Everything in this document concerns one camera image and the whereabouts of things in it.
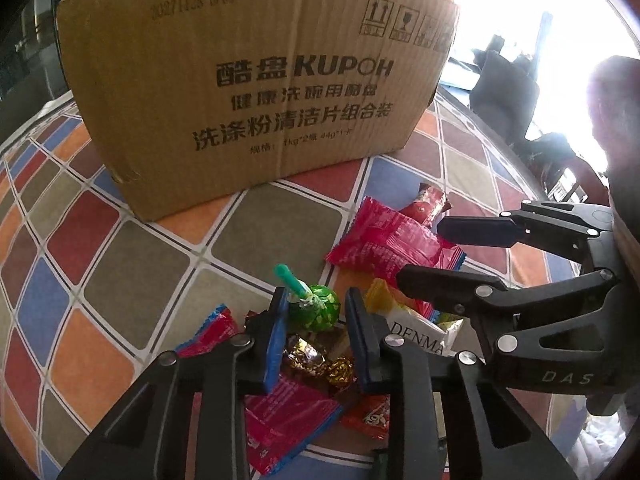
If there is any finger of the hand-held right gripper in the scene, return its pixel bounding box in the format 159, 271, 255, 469
437, 200, 615, 264
395, 262, 618, 357

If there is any green lollipop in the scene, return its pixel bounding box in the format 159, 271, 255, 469
274, 262, 342, 333

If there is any orange-red wrapped candy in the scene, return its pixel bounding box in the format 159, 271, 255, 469
340, 394, 392, 444

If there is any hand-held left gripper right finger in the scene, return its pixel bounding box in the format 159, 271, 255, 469
345, 287, 566, 480

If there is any red-brown candy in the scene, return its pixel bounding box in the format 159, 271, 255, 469
397, 183, 452, 227

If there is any brown cardboard box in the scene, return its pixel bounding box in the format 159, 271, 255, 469
56, 0, 461, 223

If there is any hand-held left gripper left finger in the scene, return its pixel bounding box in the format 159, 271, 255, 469
57, 286, 291, 480

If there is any yellow snack packet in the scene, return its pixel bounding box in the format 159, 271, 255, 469
364, 278, 451, 323

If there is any person's right forearm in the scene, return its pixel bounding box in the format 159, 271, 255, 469
587, 55, 640, 261

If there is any dark glass cabinet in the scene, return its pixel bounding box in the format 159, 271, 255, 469
0, 0, 71, 108

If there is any gold foil candy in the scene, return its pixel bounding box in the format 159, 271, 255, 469
322, 355, 357, 389
282, 335, 328, 377

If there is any white snack packet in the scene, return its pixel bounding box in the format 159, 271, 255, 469
385, 307, 466, 357

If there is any white plastic bag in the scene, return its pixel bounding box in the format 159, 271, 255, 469
575, 407, 632, 480

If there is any pink-red snack packet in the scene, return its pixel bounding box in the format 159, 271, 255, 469
325, 196, 466, 293

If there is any blue board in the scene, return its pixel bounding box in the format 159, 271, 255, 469
535, 10, 555, 81

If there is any red and blue snack packet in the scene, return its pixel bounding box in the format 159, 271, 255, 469
175, 305, 242, 359

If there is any magenta snack packet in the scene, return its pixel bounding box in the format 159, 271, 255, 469
242, 375, 346, 476

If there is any black chair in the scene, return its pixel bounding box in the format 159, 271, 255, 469
470, 35, 542, 144

